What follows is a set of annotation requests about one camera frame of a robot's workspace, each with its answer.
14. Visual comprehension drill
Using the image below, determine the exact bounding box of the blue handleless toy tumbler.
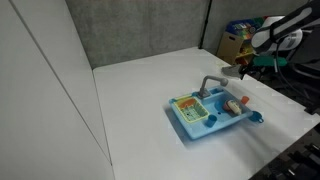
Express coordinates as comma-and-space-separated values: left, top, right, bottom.
204, 114, 218, 129

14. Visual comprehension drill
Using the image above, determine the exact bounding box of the light blue toy sink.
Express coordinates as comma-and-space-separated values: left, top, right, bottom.
168, 85, 254, 141

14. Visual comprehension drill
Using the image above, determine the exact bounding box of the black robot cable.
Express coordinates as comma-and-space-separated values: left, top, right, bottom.
272, 41, 304, 98

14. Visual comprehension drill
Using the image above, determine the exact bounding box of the orange toy plate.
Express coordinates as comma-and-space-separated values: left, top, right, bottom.
176, 98, 196, 110

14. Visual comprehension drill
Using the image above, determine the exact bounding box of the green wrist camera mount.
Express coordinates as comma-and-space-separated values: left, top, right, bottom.
252, 55, 288, 68

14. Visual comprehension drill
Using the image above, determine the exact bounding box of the toy food in sink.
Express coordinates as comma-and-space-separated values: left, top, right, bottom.
223, 99, 243, 116

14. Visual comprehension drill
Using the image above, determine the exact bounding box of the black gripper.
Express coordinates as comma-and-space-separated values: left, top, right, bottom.
240, 64, 260, 78

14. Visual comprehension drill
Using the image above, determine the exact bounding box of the wooden toy storage shelf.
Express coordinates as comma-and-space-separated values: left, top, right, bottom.
216, 17, 268, 67

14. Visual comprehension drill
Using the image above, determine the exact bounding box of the black vertical pole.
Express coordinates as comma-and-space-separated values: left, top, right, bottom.
198, 0, 213, 50

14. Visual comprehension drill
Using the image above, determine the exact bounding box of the grey toy faucet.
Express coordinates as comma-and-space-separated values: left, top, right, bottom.
196, 75, 230, 100

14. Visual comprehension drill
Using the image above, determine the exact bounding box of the black tripod stand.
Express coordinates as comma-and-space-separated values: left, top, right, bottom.
266, 141, 320, 180

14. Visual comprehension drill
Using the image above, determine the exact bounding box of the yellow toy dish rack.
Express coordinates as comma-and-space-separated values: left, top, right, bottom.
175, 97, 210, 125

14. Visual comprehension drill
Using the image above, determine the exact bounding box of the blue cup with handle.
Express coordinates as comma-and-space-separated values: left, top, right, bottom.
249, 110, 265, 125

